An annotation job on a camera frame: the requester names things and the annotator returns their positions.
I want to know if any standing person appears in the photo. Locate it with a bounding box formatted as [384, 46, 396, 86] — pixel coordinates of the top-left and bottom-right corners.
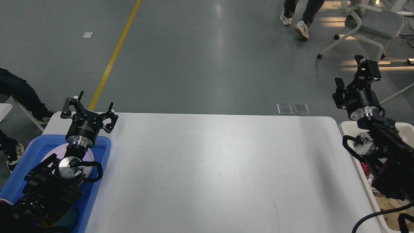
[280, 0, 325, 40]

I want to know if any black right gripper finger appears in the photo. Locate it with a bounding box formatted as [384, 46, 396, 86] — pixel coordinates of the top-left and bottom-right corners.
[332, 78, 350, 109]
[351, 55, 382, 92]

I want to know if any dark green cup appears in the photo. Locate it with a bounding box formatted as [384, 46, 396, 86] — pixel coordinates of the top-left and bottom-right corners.
[40, 208, 79, 233]

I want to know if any brown paper bag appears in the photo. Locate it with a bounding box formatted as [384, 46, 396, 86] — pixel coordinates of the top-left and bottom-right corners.
[374, 192, 414, 230]

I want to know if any red foil wrapper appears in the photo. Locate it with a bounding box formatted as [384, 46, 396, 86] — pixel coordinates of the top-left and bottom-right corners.
[360, 162, 372, 177]

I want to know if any white office chair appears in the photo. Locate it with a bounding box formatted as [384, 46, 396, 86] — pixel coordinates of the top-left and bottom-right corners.
[317, 0, 404, 62]

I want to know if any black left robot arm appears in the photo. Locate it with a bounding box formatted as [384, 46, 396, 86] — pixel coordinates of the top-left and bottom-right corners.
[1, 91, 118, 233]

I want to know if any blue plastic tray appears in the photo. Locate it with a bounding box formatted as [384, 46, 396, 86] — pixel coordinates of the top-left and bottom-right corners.
[0, 134, 112, 233]

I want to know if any clear floor plate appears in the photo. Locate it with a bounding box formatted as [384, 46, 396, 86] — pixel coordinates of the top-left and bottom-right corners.
[277, 103, 293, 115]
[294, 103, 310, 115]

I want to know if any white plastic bin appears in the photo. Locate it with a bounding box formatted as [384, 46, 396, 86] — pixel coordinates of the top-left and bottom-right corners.
[340, 121, 414, 233]

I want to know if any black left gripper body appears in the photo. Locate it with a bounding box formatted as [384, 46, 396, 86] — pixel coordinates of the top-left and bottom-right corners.
[66, 115, 104, 149]

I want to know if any left clear floor plate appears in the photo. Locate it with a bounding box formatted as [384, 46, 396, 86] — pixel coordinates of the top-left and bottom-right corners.
[277, 103, 293, 115]

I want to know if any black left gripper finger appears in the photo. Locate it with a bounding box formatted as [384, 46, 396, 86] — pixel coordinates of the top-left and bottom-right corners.
[60, 90, 90, 121]
[95, 102, 118, 134]

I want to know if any pink plate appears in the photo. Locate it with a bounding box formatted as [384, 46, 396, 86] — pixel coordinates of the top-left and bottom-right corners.
[41, 143, 95, 178]

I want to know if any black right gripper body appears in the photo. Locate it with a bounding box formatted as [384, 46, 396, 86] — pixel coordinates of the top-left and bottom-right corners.
[343, 87, 383, 121]

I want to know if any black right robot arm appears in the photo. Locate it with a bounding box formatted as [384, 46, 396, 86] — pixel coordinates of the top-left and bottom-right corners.
[332, 55, 414, 233]

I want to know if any right clear floor plate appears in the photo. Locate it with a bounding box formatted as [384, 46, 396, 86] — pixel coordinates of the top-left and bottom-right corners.
[294, 103, 310, 115]

